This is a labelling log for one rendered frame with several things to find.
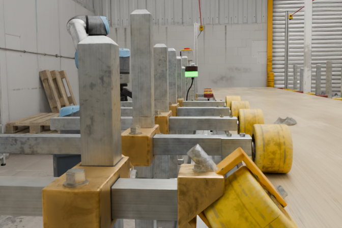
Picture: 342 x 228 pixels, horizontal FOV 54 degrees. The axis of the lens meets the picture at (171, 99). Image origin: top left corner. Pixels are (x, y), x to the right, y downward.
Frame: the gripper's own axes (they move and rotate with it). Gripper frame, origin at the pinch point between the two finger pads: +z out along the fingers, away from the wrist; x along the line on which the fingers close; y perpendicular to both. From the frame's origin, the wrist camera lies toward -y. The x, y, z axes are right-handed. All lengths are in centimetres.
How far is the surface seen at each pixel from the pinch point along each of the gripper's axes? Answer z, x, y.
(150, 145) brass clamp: -14, 103, -31
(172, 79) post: -23, 47, -28
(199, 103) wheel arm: -14.1, 26.2, -36.5
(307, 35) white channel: -58, -136, -121
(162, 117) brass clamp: -15, 80, -29
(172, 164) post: 5, 48, -29
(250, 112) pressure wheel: -17, 77, -49
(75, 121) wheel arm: -13, 76, -7
